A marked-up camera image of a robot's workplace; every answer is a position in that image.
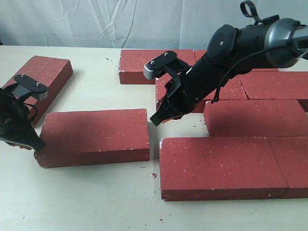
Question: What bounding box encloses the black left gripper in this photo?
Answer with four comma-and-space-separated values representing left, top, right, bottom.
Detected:
0, 89, 46, 152

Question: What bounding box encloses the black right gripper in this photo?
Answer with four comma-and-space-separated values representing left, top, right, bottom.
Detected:
150, 55, 231, 126

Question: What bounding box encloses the red brick diagonal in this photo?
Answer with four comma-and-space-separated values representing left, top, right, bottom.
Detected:
34, 108, 150, 168

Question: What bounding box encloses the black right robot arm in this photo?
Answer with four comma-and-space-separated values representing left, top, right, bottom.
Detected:
143, 0, 308, 126

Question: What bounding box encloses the red brick front large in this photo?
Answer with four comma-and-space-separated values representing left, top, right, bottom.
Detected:
159, 137, 288, 201

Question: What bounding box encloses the white backdrop cloth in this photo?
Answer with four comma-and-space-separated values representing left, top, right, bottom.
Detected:
0, 0, 308, 52

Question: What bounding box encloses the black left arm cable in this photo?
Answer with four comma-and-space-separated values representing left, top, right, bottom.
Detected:
21, 102, 39, 123

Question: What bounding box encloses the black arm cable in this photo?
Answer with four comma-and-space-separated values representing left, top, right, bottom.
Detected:
211, 45, 289, 104
21, 102, 39, 123

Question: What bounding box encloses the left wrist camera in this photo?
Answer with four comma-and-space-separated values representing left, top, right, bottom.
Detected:
4, 74, 48, 102

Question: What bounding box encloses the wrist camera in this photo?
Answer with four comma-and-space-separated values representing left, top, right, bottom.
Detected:
143, 51, 191, 80
4, 74, 48, 102

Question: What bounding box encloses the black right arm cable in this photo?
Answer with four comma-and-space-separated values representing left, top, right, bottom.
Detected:
211, 45, 289, 104

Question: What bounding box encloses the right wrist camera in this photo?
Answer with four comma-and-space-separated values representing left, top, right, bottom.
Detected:
143, 51, 191, 80

